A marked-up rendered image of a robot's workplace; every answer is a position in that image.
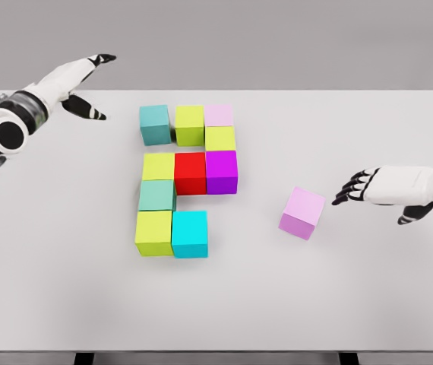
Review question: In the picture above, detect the purple cube block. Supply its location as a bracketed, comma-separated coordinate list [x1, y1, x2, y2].
[204, 150, 239, 195]

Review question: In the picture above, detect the cyan cube block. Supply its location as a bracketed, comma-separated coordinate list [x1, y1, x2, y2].
[170, 210, 209, 259]

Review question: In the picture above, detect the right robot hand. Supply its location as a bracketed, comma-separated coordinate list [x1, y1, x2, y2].
[331, 165, 433, 226]

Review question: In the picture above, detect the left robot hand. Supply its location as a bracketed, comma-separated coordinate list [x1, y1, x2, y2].
[47, 53, 118, 122]

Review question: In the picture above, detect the yellow-green cube block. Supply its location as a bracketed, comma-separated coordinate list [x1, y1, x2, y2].
[204, 125, 237, 153]
[174, 105, 206, 148]
[134, 210, 174, 258]
[141, 152, 176, 183]

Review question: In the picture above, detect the red cube block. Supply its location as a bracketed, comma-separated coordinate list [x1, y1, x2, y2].
[173, 151, 207, 195]

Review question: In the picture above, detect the sea-green cube block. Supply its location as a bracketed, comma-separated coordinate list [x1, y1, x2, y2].
[137, 179, 178, 213]

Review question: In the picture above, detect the pale pink cube block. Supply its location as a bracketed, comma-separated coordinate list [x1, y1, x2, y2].
[204, 104, 235, 129]

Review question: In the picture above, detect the teal cube block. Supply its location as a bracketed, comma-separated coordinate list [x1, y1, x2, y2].
[138, 104, 172, 147]

